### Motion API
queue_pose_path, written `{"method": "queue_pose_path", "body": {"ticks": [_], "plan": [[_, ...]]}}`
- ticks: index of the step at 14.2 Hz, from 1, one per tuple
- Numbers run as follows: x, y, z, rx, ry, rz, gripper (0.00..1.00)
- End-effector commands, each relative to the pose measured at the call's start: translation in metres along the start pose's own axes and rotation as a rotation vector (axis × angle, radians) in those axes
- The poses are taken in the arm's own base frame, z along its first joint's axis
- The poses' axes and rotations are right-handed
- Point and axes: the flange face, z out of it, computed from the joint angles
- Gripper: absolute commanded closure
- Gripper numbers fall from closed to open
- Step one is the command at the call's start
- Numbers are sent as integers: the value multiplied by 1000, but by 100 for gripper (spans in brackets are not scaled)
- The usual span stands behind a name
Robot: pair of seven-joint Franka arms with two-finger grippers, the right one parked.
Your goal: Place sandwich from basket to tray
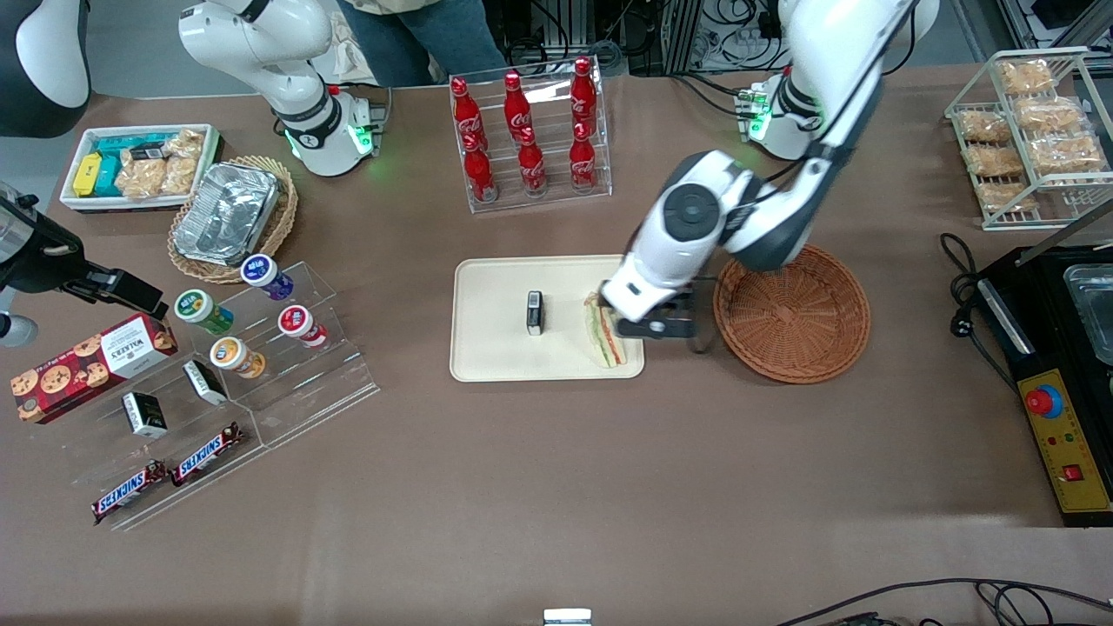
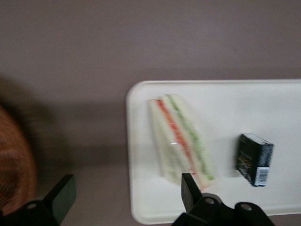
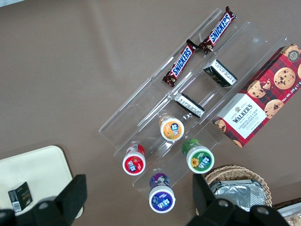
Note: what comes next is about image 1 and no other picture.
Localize Snickers chocolate bar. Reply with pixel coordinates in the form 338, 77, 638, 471
91, 460, 168, 525
170, 422, 244, 487

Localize round brown wicker basket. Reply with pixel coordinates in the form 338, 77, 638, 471
713, 243, 871, 384

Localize clear acrylic bottle rack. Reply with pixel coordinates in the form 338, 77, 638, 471
449, 57, 612, 215

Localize beige rectangular tray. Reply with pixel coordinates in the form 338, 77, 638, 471
450, 255, 645, 383

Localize clear acrylic stepped stand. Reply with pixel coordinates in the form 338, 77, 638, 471
61, 343, 266, 533
178, 261, 381, 450

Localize red Walkers cookie box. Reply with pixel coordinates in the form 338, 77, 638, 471
10, 313, 178, 425

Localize black countertop appliance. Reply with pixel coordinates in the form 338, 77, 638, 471
974, 200, 1113, 375

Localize triangular sandwich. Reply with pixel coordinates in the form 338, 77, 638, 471
583, 291, 628, 369

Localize red lid yogurt cup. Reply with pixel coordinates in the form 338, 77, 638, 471
277, 305, 330, 349

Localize red Coca-Cola bottle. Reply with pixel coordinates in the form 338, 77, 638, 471
570, 57, 599, 136
463, 135, 497, 203
450, 77, 486, 150
517, 128, 547, 196
503, 71, 533, 140
570, 123, 598, 191

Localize white wire shelf rack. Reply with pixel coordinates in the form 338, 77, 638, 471
945, 48, 1113, 231

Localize black power cable with plug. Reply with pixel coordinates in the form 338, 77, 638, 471
939, 232, 1020, 385

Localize steel pan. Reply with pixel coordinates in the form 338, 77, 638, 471
1063, 263, 1113, 366

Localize white plastic bin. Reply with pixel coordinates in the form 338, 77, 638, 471
59, 123, 223, 214

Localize small black white carton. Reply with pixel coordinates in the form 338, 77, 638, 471
122, 392, 169, 438
183, 359, 230, 407

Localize black cable tangle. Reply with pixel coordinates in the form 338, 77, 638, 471
683, 0, 788, 75

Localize crumpled beige bag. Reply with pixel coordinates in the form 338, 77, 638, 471
329, 9, 379, 85

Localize black cables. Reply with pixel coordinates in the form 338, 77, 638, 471
774, 576, 1113, 626

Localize cracker snack bag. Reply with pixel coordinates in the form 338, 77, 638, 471
976, 181, 1042, 214
116, 156, 168, 200
161, 130, 206, 196
965, 143, 1029, 179
996, 57, 1055, 95
1029, 132, 1107, 175
1013, 96, 1085, 133
959, 109, 1011, 144

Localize blue lid yogurt cup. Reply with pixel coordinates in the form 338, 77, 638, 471
241, 254, 295, 302

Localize silver foil tray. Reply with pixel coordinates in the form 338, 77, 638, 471
172, 162, 280, 267

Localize oval tan wicker basket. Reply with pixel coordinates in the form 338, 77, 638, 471
168, 156, 299, 285

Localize orange lid yogurt cup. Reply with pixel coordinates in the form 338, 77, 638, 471
210, 336, 267, 380

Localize green lid yogurt cup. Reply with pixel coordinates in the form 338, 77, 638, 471
174, 289, 235, 336

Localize teal flat packet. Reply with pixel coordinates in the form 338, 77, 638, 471
94, 135, 168, 161

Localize yellow small box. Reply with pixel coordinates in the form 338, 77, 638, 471
72, 153, 104, 198

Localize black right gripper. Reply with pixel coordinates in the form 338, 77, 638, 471
0, 198, 168, 319

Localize standing person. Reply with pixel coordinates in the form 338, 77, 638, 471
335, 0, 510, 88

